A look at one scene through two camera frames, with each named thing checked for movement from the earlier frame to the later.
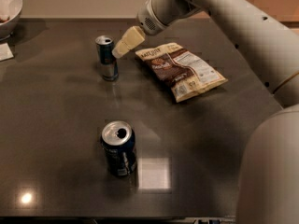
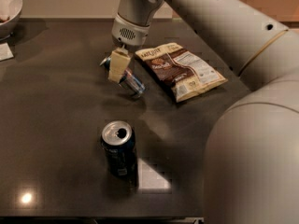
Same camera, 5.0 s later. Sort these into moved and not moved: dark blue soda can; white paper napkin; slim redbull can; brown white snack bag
Moved: slim redbull can
Not moved: dark blue soda can; brown white snack bag; white paper napkin
